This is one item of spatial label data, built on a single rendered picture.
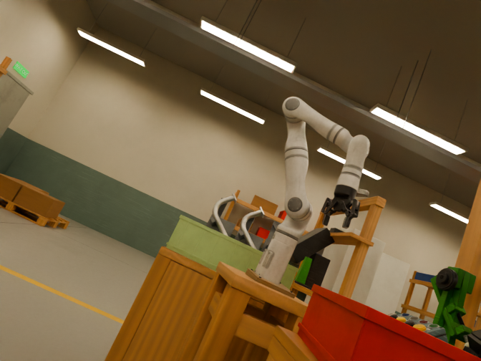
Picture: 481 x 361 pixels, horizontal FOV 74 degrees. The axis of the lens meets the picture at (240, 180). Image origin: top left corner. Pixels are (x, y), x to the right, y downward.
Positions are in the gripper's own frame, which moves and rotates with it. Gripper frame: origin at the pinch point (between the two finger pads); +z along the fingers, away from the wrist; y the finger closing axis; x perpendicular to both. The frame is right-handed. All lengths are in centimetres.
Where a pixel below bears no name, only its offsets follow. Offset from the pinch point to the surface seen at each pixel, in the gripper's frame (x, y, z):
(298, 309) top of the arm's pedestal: -5.3, 1.4, 30.5
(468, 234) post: 81, 5, -27
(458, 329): 32.0, 29.6, 17.9
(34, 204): -90, -520, 64
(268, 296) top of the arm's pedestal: -15.9, -2.2, 30.3
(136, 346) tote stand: -24, -64, 74
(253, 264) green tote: 5, -44, 23
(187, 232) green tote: -23, -65, 21
